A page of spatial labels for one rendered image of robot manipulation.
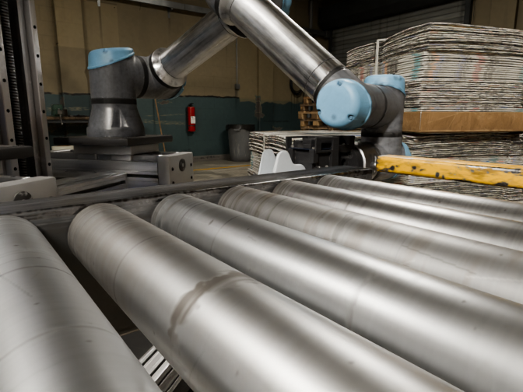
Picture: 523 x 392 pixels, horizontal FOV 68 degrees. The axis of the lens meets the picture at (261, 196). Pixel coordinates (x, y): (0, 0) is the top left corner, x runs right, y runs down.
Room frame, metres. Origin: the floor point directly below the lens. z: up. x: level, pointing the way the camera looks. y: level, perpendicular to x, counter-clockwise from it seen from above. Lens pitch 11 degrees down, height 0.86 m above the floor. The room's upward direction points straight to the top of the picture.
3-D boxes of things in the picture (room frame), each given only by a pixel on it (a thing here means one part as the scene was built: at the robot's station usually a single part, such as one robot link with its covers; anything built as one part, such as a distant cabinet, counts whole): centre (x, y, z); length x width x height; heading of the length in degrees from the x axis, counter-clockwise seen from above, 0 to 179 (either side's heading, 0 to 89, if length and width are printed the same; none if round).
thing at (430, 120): (0.97, -0.46, 0.86); 0.29 x 0.16 x 0.04; 105
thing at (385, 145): (0.75, -0.23, 0.79); 0.11 x 0.08 x 0.09; 128
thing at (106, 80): (1.09, 0.40, 0.98); 0.13 x 0.12 x 0.14; 141
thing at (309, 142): (0.65, -0.10, 0.79); 0.12 x 0.08 x 0.09; 128
